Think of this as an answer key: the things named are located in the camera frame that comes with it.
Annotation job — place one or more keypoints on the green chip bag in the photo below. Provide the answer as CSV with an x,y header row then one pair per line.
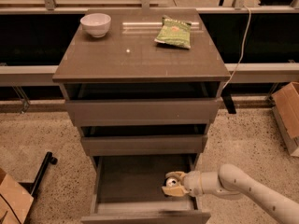
x,y
175,33

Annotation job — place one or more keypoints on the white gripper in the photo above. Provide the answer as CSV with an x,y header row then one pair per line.
x,y
192,182

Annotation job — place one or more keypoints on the cardboard box bottom left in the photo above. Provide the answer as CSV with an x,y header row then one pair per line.
x,y
15,200

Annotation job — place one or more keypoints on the dark pepsi can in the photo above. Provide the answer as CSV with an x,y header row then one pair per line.
x,y
171,182

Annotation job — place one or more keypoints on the white ceramic bowl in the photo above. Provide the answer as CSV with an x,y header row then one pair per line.
x,y
96,24

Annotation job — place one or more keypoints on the grey open bottom drawer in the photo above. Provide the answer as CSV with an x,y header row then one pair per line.
x,y
128,190

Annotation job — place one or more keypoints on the black caster leg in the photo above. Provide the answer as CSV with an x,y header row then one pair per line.
x,y
32,187

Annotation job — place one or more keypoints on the cardboard box right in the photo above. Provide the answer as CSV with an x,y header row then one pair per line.
x,y
286,112

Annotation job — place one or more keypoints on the cardboard box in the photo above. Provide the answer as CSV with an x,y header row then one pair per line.
x,y
286,112
15,200

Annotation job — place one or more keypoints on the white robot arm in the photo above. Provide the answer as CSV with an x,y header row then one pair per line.
x,y
229,182

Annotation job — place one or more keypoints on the grey top drawer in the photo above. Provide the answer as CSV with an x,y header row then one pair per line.
x,y
142,112

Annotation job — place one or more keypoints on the grey drawer cabinet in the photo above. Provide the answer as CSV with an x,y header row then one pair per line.
x,y
127,64

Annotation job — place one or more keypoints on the grey middle drawer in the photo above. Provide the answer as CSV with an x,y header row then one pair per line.
x,y
144,145

